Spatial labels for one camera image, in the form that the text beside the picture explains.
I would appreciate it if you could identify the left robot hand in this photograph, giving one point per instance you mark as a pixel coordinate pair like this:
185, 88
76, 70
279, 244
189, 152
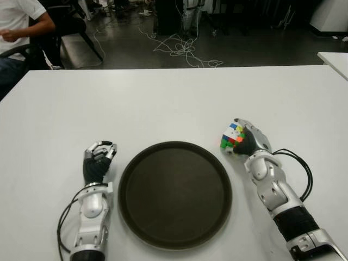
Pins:
95, 170

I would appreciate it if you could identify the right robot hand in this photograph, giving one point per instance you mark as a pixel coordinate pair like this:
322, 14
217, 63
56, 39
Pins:
255, 141

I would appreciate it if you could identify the multicoloured Rubik's cube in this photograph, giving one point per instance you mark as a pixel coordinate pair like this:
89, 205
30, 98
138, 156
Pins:
231, 134

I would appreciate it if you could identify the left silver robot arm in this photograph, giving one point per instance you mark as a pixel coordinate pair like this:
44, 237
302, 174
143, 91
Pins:
92, 206

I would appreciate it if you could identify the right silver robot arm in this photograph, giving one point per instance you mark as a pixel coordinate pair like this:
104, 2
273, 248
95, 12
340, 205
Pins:
277, 190

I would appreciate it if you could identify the round dark brown plate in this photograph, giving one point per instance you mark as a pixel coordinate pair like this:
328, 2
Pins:
174, 190

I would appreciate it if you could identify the white neighbouring table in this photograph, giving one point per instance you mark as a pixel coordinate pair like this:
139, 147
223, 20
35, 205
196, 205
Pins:
335, 61

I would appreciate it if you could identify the small white floor scrap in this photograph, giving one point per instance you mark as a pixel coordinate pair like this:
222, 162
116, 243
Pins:
335, 37

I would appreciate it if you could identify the grey robot legs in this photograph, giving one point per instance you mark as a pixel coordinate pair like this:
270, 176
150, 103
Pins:
192, 13

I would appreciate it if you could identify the black chair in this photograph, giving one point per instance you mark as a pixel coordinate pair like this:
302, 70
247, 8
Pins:
68, 24

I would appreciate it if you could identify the white cabinet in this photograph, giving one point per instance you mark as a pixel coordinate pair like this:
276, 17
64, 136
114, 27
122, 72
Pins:
331, 13

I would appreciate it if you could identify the tall black box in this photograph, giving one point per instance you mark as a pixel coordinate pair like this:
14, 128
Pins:
170, 16

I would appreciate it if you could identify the person in white shirt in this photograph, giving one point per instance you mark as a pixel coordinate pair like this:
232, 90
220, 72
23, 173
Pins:
13, 16

